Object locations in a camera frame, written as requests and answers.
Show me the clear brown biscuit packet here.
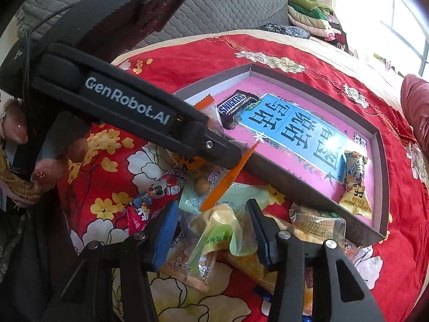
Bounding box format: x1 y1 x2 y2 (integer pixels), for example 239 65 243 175
161 235 217 293

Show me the Snickers chocolate bar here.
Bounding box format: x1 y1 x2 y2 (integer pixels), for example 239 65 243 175
217 89 260 129

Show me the beige bed sheet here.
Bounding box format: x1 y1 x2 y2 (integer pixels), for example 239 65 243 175
111 29 402 111

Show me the grey quilted sofa cover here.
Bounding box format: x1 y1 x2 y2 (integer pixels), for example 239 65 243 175
16 0 289 47

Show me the red lollipop cone packet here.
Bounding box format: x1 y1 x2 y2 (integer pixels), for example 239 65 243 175
125 169 187 236

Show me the orange peanut snack bag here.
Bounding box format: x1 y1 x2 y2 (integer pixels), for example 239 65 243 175
167 94 260 213

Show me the red floral blanket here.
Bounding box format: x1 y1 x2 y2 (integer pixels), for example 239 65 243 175
59 34 428 321

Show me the orange cracker snack packet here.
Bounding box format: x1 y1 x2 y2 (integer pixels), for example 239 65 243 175
224 213 321 316

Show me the yellow cartoon snack packet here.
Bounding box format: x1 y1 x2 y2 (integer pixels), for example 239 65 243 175
339 151 372 219

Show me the green and yellow candy packet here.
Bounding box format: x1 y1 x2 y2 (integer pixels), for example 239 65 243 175
179 182 269 274

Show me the round cake green label packet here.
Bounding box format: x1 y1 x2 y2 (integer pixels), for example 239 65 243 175
289 204 346 246

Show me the stack of folded clothes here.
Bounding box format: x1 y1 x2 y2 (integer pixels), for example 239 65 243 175
287 0 349 52

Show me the dark patterned cloth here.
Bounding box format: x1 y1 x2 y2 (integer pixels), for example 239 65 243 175
260 23 310 39

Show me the grey cardboard tray box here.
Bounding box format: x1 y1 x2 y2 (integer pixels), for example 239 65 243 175
176 64 389 246

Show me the pink quilted comforter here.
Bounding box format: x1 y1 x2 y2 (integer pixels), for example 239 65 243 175
401 74 429 156

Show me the pink and blue book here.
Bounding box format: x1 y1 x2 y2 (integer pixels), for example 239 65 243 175
184 75 376 228

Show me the person's left hand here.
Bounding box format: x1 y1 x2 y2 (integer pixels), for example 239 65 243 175
1 99 91 208

